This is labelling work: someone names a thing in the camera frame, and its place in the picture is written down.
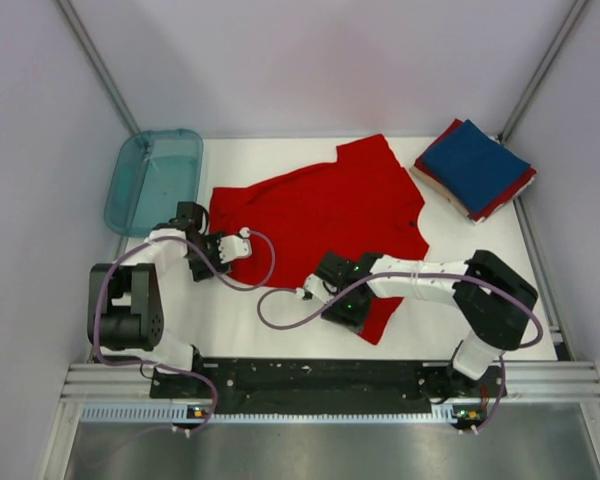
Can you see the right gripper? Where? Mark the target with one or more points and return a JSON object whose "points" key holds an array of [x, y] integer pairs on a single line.
{"points": [[352, 321]]}

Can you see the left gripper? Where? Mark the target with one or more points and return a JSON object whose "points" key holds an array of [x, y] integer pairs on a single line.
{"points": [[215, 264]]}

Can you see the red t shirt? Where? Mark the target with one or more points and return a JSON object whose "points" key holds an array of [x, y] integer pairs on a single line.
{"points": [[363, 202], [517, 187]]}

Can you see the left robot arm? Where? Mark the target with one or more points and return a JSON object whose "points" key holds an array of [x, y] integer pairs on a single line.
{"points": [[128, 319]]}

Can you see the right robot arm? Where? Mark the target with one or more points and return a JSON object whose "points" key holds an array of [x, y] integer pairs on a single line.
{"points": [[493, 298]]}

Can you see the teal plastic bin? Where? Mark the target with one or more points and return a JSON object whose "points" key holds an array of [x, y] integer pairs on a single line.
{"points": [[154, 171]]}

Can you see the folded cream t shirt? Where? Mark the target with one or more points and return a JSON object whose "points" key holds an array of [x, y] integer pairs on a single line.
{"points": [[440, 189]]}

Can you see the folded red t shirt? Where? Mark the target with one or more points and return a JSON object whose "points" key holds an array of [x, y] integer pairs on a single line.
{"points": [[517, 187]]}

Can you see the folded blue t shirt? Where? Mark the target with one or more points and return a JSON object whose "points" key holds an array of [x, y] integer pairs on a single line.
{"points": [[475, 165]]}

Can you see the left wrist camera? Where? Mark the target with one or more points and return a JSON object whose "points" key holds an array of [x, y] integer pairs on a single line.
{"points": [[235, 246]]}

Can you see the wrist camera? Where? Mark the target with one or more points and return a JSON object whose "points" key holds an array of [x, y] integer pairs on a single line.
{"points": [[235, 246], [315, 287]]}

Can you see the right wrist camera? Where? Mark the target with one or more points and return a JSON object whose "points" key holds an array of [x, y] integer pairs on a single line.
{"points": [[315, 287]]}

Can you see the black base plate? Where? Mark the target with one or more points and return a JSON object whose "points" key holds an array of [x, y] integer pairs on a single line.
{"points": [[325, 386]]}

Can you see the grey cable duct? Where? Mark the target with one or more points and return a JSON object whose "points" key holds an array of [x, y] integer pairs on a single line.
{"points": [[188, 415]]}

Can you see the left aluminium frame post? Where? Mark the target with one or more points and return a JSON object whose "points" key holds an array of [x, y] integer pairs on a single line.
{"points": [[98, 65]]}

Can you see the aluminium frame post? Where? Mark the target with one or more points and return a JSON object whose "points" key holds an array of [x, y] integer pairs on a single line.
{"points": [[567, 27], [98, 65]]}

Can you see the right aluminium frame post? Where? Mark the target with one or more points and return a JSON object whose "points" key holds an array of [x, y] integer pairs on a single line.
{"points": [[567, 27]]}

